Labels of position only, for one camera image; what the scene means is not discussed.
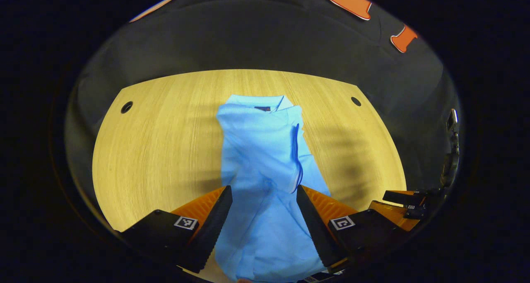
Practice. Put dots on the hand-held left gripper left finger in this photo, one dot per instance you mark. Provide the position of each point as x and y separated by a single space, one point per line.
209 233

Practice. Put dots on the black backdrop cloth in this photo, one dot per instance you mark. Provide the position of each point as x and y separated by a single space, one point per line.
248 38

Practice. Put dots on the light blue T-shirt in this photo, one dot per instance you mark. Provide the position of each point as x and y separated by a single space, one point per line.
265 150

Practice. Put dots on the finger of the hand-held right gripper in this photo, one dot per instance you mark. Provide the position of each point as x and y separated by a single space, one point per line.
393 216
397 197

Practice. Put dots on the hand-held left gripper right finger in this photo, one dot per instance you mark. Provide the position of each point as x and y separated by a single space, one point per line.
316 233

